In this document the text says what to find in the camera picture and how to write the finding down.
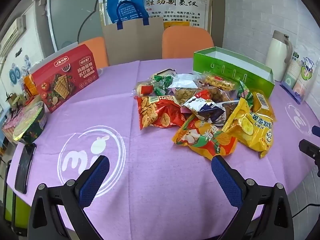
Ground green cardboard box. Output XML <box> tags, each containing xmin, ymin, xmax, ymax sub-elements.
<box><xmin>192</xmin><ymin>47</ymin><xmax>275</xmax><ymax>98</ymax></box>

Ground orange apple chips packet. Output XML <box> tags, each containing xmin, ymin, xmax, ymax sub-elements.
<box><xmin>172</xmin><ymin>115</ymin><xmax>238</xmax><ymax>161</ymax></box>

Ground blue tote bag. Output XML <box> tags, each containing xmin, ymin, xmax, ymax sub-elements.
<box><xmin>105</xmin><ymin>0</ymin><xmax>150</xmax><ymax>30</ymax></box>

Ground clear brown nut packet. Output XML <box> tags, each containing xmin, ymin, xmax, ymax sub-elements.
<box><xmin>199</xmin><ymin>86</ymin><xmax>232</xmax><ymax>103</ymax></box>

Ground red chips packet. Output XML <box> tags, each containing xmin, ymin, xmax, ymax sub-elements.
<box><xmin>137</xmin><ymin>95</ymin><xmax>187</xmax><ymax>130</ymax></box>

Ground brown cardboard sheet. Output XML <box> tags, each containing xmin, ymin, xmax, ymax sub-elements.
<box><xmin>100</xmin><ymin>0</ymin><xmax>213</xmax><ymax>67</ymax></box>

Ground yellow banana chips packet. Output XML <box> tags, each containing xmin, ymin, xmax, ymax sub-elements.
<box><xmin>222</xmin><ymin>97</ymin><xmax>275</xmax><ymax>158</ymax></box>

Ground clear cracker packet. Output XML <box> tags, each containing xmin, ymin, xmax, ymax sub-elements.
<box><xmin>154</xmin><ymin>69</ymin><xmax>177</xmax><ymax>77</ymax></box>

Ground clear broad bean packet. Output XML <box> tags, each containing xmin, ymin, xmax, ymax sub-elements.
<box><xmin>171</xmin><ymin>87</ymin><xmax>198</xmax><ymax>105</ymax></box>

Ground white air conditioner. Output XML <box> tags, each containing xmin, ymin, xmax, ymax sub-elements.
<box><xmin>0</xmin><ymin>15</ymin><xmax>27</xmax><ymax>58</ymax></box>

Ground small red-white packet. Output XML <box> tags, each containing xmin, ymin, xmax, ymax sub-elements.
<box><xmin>180</xmin><ymin>90</ymin><xmax>225</xmax><ymax>120</ymax></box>

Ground white thermos jug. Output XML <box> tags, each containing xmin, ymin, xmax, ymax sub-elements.
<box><xmin>265</xmin><ymin>30</ymin><xmax>293</xmax><ymax>83</ymax></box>

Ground dark date packet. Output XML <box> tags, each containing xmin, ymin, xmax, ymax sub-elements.
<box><xmin>210</xmin><ymin>100</ymin><xmax>242</xmax><ymax>126</ymax></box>

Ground green instant noodle bowl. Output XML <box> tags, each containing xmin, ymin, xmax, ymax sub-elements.
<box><xmin>12</xmin><ymin>101</ymin><xmax>48</xmax><ymax>144</ymax></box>

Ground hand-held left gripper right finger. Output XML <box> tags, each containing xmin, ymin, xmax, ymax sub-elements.
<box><xmin>211</xmin><ymin>155</ymin><xmax>295</xmax><ymax>240</ymax></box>

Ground small red walnut packet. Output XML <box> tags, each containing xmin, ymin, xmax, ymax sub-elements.
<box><xmin>136</xmin><ymin>80</ymin><xmax>154</xmax><ymax>97</ymax></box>

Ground clear yellow cookie packet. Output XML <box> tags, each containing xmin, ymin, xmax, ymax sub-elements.
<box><xmin>204</xmin><ymin>71</ymin><xmax>237</xmax><ymax>92</ymax></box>

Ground wall poster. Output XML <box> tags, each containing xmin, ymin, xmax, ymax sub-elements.
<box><xmin>144</xmin><ymin>0</ymin><xmax>208</xmax><ymax>30</ymax></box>

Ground pink instant noodle bowl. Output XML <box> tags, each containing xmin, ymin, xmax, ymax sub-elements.
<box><xmin>1</xmin><ymin>102</ymin><xmax>43</xmax><ymax>140</ymax></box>

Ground black cable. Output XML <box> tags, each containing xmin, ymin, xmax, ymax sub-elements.
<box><xmin>291</xmin><ymin>203</ymin><xmax>320</xmax><ymax>218</ymax></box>

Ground purple tablecloth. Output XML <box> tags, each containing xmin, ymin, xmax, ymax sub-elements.
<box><xmin>5</xmin><ymin>59</ymin><xmax>320</xmax><ymax>240</ymax></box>

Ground red cracker box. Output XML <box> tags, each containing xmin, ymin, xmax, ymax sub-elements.
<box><xmin>31</xmin><ymin>44</ymin><xmax>99</xmax><ymax>113</ymax></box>

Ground white snack packet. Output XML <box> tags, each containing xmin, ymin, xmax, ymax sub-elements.
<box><xmin>167</xmin><ymin>73</ymin><xmax>202</xmax><ymax>89</ymax></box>

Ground paper cup pack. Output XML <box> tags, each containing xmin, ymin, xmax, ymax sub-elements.
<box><xmin>280</xmin><ymin>46</ymin><xmax>320</xmax><ymax>104</ymax></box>

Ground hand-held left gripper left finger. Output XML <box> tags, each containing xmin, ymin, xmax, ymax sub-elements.
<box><xmin>27</xmin><ymin>155</ymin><xmax>110</xmax><ymax>240</ymax></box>

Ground green pea snack packet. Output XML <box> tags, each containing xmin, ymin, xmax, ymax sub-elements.
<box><xmin>236</xmin><ymin>80</ymin><xmax>255</xmax><ymax>105</ymax></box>
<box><xmin>153</xmin><ymin>74</ymin><xmax>173</xmax><ymax>96</ymax></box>

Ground black smartphone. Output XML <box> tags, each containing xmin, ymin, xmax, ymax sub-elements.
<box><xmin>14</xmin><ymin>142</ymin><xmax>37</xmax><ymax>194</ymax></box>

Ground orange chair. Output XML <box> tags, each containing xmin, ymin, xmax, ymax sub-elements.
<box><xmin>162</xmin><ymin>26</ymin><xmax>215</xmax><ymax>59</ymax></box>
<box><xmin>79</xmin><ymin>36</ymin><xmax>109</xmax><ymax>68</ymax></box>

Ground small orange box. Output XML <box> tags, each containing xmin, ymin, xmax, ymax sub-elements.
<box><xmin>23</xmin><ymin>74</ymin><xmax>38</xmax><ymax>97</ymax></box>

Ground lime green stool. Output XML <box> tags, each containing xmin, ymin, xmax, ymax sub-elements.
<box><xmin>4</xmin><ymin>187</ymin><xmax>30</xmax><ymax>230</ymax></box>

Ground yellow crinkly snack packet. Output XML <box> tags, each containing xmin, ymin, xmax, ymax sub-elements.
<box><xmin>251</xmin><ymin>91</ymin><xmax>273</xmax><ymax>122</ymax></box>

